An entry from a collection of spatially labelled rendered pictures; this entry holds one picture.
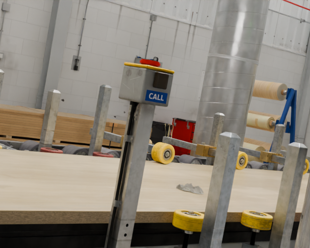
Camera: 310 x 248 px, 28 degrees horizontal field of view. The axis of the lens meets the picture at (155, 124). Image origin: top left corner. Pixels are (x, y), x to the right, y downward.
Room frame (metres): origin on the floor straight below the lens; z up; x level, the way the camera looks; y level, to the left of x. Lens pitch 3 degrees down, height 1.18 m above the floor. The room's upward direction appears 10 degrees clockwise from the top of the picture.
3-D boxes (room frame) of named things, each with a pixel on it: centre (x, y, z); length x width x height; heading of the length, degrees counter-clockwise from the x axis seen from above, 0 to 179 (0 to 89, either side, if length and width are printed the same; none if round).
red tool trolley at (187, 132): (10.22, -0.67, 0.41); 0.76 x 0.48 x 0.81; 135
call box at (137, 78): (1.17, 0.03, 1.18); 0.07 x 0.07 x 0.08; 41
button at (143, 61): (1.17, 0.03, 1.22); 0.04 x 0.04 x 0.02
